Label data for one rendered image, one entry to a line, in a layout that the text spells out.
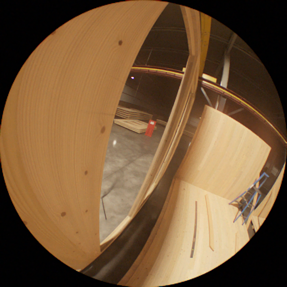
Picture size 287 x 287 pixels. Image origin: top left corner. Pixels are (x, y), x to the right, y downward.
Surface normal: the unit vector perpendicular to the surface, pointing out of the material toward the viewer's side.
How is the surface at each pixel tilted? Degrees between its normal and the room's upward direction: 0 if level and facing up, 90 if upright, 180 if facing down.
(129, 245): 0
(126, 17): 90
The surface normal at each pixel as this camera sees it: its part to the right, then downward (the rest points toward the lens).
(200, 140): -0.41, 0.19
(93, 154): 0.85, 0.40
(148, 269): 0.29, -0.90
